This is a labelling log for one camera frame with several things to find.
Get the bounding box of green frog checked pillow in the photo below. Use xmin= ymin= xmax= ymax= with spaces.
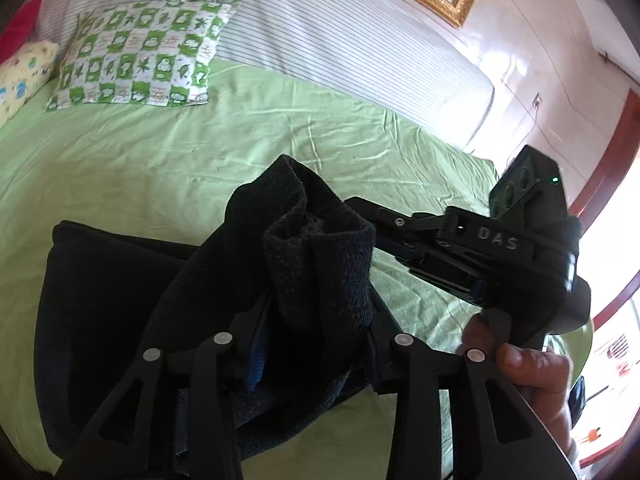
xmin=44 ymin=0 xmax=242 ymax=112

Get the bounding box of black towel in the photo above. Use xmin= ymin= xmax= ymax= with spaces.
xmin=39 ymin=154 xmax=396 ymax=480

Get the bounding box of red fluffy pillow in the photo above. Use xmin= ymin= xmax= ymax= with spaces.
xmin=0 ymin=0 xmax=43 ymax=63

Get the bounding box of yellow cartoon print pillow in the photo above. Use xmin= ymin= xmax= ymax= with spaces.
xmin=0 ymin=40 xmax=61 ymax=128

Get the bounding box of person's right hand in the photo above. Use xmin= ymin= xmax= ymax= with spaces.
xmin=457 ymin=317 xmax=575 ymax=461

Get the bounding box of red wooden door frame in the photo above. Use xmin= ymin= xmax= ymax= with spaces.
xmin=567 ymin=87 xmax=640 ymax=321

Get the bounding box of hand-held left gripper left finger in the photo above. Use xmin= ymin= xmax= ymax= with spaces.
xmin=55 ymin=295 xmax=273 ymax=480

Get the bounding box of green bed sheet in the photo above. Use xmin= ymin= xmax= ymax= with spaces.
xmin=0 ymin=55 xmax=596 ymax=480

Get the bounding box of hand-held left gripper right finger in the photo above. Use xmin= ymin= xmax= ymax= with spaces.
xmin=365 ymin=296 xmax=576 ymax=480

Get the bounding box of white striped bolster headboard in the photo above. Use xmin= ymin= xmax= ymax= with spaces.
xmin=25 ymin=0 xmax=496 ymax=151

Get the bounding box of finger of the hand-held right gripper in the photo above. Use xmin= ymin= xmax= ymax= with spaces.
xmin=344 ymin=197 xmax=452 ymax=235
xmin=375 ymin=239 xmax=487 ymax=305

